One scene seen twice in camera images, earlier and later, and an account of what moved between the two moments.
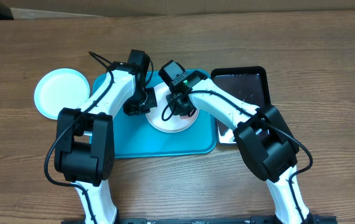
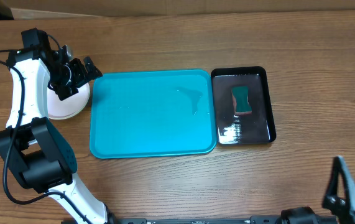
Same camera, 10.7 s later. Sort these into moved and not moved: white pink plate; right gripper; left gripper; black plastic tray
Moved: right gripper; white pink plate; left gripper
Not moved: black plastic tray
